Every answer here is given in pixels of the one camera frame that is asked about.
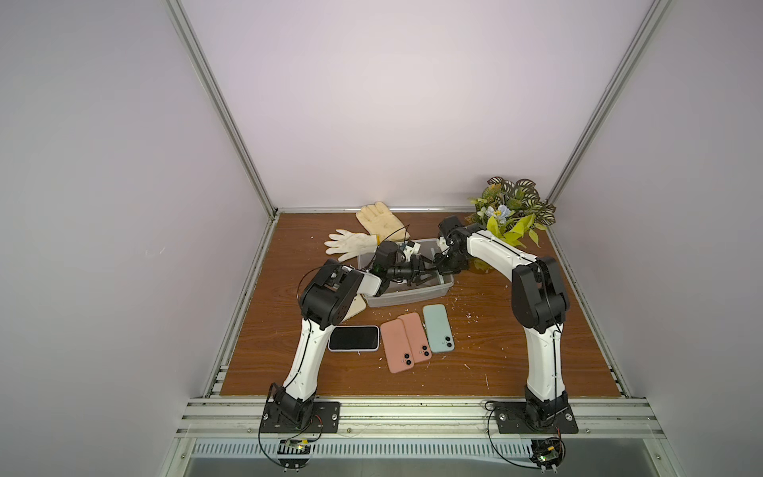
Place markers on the white knit glove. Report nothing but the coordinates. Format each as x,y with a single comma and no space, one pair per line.
345,245

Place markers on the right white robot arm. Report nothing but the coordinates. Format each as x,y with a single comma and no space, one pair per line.
539,302

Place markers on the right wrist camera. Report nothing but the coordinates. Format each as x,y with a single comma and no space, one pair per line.
448,225

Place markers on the aluminium front rail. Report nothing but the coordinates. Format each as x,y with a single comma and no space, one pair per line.
420,417

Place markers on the left circuit board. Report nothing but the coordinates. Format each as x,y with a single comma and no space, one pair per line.
294,454

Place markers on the artificial plant in vase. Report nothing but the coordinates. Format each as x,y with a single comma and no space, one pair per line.
512,211

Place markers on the circuit board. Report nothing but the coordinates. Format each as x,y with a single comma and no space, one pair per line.
294,454
548,454

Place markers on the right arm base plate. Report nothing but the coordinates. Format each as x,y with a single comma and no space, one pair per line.
523,417

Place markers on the pink case phone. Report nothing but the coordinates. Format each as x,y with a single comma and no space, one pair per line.
396,346
416,336

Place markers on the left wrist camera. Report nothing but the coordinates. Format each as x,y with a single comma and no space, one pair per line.
388,255

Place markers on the cream magsafe case phone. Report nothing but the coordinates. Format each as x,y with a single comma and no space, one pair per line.
358,305

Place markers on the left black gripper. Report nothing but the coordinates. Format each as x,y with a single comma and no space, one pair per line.
416,270

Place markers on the right circuit board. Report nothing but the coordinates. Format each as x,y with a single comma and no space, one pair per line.
548,454

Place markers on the mint green case phone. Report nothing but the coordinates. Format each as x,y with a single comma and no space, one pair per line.
437,328

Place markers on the clear plastic storage box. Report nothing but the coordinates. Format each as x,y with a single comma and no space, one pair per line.
401,293

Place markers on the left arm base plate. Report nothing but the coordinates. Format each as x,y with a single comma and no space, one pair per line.
314,417

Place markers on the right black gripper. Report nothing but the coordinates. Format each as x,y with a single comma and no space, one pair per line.
439,263

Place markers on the black screen lilac phone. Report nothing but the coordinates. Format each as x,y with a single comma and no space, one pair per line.
355,339

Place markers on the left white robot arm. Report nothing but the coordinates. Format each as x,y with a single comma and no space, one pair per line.
330,298

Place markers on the yellow rubber glove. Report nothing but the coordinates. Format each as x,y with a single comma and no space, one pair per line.
378,220

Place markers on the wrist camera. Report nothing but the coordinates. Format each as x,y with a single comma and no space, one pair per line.
448,225
388,255

